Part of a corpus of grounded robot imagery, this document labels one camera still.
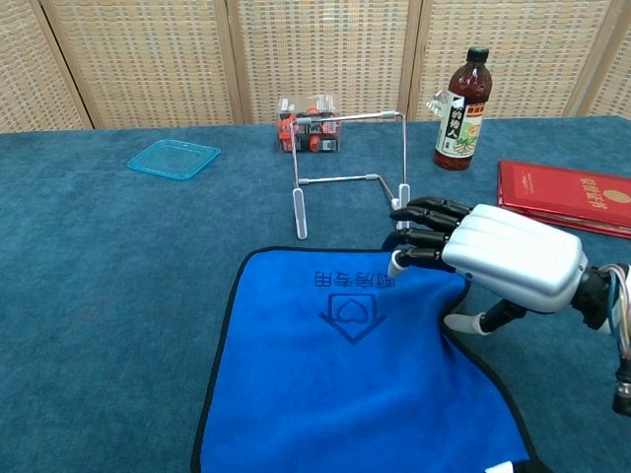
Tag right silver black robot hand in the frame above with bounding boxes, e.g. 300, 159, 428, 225
382, 196, 591, 337

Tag blue cloth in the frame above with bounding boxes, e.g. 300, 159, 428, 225
190, 245, 551, 473

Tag red certificate book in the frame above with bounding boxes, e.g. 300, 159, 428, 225
496, 160, 631, 241

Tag dark sauce bottle black cap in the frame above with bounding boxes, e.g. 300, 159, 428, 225
426, 45, 494, 172

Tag clear box with red items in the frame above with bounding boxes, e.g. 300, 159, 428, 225
276, 94, 342, 155

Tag teal square plastic lid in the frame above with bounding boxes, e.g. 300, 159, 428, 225
126, 138, 222, 183

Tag woven bamboo folding screen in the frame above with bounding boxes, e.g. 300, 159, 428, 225
0, 0, 631, 134

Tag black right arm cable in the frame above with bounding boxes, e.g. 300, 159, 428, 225
610, 339, 631, 419

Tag metal wire rack white feet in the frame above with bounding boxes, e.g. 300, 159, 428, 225
290, 110, 412, 241

